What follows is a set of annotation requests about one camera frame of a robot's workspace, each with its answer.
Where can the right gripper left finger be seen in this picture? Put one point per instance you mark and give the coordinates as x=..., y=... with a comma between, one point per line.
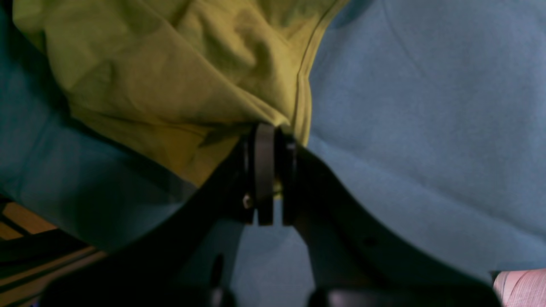
x=187, y=261

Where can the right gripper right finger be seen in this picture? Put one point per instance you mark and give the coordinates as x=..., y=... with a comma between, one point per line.
x=356, y=260

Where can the olive green t-shirt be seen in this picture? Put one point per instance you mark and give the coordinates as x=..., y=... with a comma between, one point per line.
x=178, y=81

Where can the blue table cloth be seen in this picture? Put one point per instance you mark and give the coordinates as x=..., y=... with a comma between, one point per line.
x=431, y=112

